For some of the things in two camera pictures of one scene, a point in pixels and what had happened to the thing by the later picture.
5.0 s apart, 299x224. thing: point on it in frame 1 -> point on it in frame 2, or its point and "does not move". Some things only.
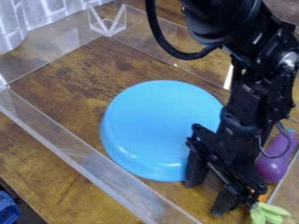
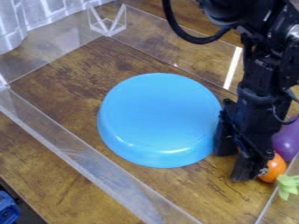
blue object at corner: x=9 y=208 does not move
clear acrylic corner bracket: x=105 y=25 does not move
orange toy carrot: x=265 y=213 -> x=273 y=175
